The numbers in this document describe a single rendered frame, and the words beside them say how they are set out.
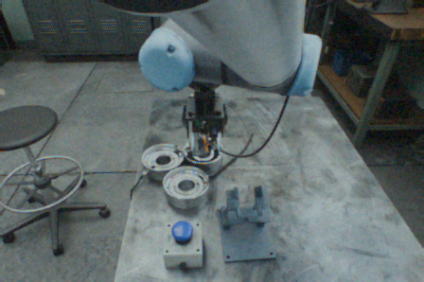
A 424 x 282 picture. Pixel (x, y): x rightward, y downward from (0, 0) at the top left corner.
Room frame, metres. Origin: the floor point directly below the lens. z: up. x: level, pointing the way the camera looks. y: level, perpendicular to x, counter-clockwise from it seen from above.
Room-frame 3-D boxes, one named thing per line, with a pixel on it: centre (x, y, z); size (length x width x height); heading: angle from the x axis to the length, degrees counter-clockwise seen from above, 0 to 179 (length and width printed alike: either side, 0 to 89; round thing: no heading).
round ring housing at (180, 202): (0.49, 0.05, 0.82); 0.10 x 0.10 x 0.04
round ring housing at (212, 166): (0.61, 0.01, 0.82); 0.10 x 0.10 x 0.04
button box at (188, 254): (0.34, 0.05, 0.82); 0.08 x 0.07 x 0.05; 2
